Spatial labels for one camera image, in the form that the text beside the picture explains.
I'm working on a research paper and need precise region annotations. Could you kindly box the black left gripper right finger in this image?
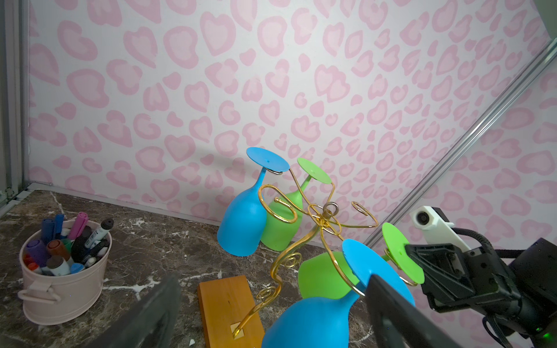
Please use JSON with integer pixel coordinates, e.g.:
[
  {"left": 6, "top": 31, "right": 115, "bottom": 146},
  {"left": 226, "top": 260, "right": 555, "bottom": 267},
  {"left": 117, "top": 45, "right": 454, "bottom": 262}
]
[{"left": 366, "top": 275, "right": 460, "bottom": 348}]

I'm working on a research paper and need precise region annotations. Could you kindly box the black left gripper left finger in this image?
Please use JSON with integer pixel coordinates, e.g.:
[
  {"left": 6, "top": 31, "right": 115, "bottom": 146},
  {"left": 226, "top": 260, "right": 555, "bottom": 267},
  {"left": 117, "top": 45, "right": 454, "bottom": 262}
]
[{"left": 87, "top": 273, "right": 181, "bottom": 348}]

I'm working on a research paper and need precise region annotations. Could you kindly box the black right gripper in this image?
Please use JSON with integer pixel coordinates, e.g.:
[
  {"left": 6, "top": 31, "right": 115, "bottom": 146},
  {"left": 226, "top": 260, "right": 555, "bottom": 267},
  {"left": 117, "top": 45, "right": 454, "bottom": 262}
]
[{"left": 405, "top": 244, "right": 522, "bottom": 320}]

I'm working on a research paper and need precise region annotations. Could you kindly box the blue wine glass front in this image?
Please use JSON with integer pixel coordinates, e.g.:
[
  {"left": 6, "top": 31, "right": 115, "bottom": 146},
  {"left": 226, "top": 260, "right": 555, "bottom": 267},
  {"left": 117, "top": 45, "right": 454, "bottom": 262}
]
[{"left": 262, "top": 239, "right": 415, "bottom": 347}]

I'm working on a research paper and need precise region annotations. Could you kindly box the blue wine glass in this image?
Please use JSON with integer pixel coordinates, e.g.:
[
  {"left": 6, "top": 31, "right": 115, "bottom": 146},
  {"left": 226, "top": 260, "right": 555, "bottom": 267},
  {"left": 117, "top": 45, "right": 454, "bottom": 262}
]
[
  {"left": 262, "top": 239, "right": 415, "bottom": 347},
  {"left": 217, "top": 147, "right": 290, "bottom": 257}
]

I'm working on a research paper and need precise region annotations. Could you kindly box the green wine glass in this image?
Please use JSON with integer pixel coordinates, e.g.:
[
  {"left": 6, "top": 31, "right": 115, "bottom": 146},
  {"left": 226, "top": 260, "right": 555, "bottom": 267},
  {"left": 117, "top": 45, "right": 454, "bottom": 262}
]
[
  {"left": 298, "top": 223, "right": 425, "bottom": 300},
  {"left": 261, "top": 158, "right": 332, "bottom": 252}
]

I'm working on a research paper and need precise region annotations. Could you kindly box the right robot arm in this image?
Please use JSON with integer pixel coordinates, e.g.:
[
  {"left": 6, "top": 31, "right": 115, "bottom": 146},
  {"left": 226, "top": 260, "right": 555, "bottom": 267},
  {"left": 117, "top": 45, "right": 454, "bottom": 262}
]
[{"left": 405, "top": 228, "right": 556, "bottom": 347}]

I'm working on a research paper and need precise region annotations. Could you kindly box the wooden rack base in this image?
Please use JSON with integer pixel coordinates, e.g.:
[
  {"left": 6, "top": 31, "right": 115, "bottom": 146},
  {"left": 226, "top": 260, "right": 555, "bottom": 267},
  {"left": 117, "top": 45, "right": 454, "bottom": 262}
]
[{"left": 197, "top": 275, "right": 265, "bottom": 348}]

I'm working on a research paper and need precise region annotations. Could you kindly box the blue wine glass back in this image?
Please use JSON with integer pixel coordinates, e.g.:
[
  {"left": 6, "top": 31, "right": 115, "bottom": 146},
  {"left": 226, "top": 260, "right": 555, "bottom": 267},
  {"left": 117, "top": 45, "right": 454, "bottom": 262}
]
[{"left": 217, "top": 147, "right": 290, "bottom": 257}]

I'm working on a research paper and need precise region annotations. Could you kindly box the green wine glass back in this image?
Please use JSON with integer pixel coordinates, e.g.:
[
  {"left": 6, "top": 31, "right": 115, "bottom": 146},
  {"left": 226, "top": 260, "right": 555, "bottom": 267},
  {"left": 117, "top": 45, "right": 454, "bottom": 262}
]
[{"left": 261, "top": 158, "right": 332, "bottom": 252}]

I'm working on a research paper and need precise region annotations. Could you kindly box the pink metal pen bucket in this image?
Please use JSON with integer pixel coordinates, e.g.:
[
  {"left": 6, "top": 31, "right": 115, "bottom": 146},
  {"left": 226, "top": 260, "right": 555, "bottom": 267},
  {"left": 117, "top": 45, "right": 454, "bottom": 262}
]
[{"left": 17, "top": 219, "right": 113, "bottom": 326}]

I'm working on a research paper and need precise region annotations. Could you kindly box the brown capped white marker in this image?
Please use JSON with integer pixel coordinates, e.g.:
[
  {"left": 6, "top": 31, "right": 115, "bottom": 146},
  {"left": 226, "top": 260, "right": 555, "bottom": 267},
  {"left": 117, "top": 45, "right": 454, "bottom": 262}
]
[{"left": 46, "top": 239, "right": 71, "bottom": 261}]

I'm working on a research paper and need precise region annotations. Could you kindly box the magenta marker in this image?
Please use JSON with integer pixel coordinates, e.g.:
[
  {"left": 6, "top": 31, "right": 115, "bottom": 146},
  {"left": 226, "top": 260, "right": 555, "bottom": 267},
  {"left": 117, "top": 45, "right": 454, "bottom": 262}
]
[{"left": 68, "top": 212, "right": 88, "bottom": 240}]

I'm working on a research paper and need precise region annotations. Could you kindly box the purple marker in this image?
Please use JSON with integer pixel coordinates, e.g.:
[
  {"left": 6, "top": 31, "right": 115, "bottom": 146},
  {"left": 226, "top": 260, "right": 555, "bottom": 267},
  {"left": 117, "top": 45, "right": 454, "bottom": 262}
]
[{"left": 26, "top": 239, "right": 52, "bottom": 268}]

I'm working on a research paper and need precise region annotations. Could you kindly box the gold wire glass rack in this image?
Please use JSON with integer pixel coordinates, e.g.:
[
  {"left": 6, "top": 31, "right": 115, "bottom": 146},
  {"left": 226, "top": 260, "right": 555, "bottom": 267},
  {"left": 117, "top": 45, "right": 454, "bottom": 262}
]
[{"left": 231, "top": 167, "right": 419, "bottom": 339}]

